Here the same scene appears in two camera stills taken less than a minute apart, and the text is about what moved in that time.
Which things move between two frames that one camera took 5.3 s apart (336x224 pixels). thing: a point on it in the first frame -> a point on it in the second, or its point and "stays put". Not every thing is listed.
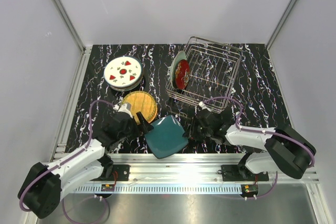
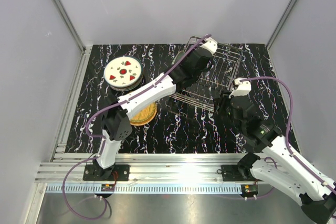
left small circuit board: [107, 187] stays put
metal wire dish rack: [213, 70] stays put
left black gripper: [143, 128] -> [186, 57]
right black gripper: [191, 133] -> [223, 103]
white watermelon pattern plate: [123, 71] stays put
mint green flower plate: [180, 55] stays put
